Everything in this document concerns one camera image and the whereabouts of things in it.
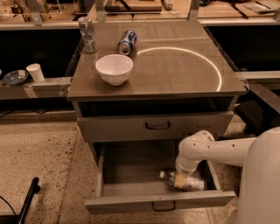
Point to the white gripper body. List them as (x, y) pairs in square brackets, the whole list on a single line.
[(184, 171)]

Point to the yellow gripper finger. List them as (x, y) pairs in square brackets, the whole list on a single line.
[(180, 180)]

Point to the blue plastic bottle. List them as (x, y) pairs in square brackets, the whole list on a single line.
[(192, 183)]

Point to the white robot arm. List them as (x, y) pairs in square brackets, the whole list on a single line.
[(259, 158)]

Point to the grey top drawer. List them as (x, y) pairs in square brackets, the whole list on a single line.
[(97, 129)]

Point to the grey open middle drawer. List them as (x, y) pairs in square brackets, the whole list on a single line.
[(128, 179)]

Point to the grey drawer cabinet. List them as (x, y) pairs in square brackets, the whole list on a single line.
[(177, 70)]

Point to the white ceramic bowl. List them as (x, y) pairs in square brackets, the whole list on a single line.
[(114, 69)]

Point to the blue soda can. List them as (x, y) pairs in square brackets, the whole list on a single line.
[(127, 42)]

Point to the black floor stand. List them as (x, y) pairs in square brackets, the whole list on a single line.
[(20, 218)]

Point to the grey side shelf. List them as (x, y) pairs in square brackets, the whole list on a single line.
[(49, 88)]

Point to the silver upright can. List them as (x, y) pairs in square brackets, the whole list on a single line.
[(87, 33)]

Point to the white paper cup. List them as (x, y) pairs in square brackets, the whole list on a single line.
[(35, 71)]

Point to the black middle drawer handle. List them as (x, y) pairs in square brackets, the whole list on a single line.
[(163, 206)]

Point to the black drawer handle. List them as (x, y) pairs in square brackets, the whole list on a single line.
[(163, 206), (161, 126)]

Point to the black top drawer handle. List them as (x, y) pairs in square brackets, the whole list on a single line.
[(161, 126)]

